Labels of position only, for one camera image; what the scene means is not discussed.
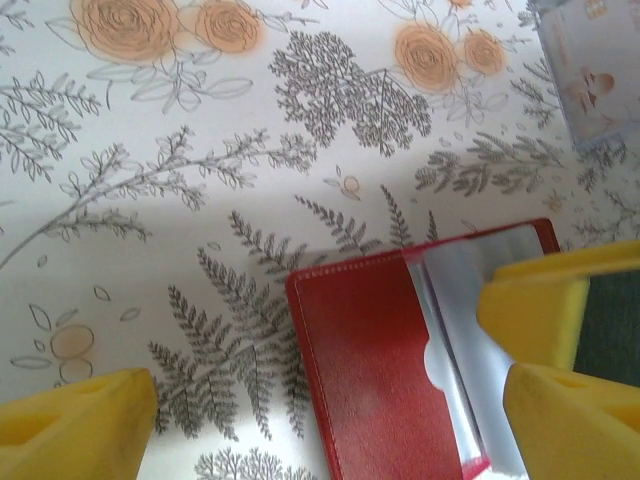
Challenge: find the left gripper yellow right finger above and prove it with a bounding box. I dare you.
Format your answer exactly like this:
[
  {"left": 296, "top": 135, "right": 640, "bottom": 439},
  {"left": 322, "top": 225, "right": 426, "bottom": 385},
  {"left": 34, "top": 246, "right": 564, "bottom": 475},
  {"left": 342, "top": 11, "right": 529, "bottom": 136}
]
[{"left": 503, "top": 363, "right": 640, "bottom": 480}]

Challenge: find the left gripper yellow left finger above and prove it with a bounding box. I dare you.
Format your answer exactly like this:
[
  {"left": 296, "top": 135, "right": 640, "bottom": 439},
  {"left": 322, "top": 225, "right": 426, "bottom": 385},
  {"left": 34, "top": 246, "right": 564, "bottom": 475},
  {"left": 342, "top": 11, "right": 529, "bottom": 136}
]
[{"left": 0, "top": 368, "right": 157, "bottom": 480}]

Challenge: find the red leather card holder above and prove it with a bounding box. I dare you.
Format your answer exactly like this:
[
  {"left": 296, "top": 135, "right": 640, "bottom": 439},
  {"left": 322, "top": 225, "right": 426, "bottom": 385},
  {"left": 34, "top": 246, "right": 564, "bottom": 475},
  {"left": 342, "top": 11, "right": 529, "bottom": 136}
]
[{"left": 284, "top": 217, "right": 561, "bottom": 480}]

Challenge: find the pale blue credit card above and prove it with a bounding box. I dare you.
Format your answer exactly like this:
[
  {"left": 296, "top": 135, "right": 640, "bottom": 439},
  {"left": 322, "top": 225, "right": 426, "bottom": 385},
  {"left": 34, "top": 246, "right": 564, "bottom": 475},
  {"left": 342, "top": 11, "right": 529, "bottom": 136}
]
[{"left": 538, "top": 0, "right": 632, "bottom": 151}]

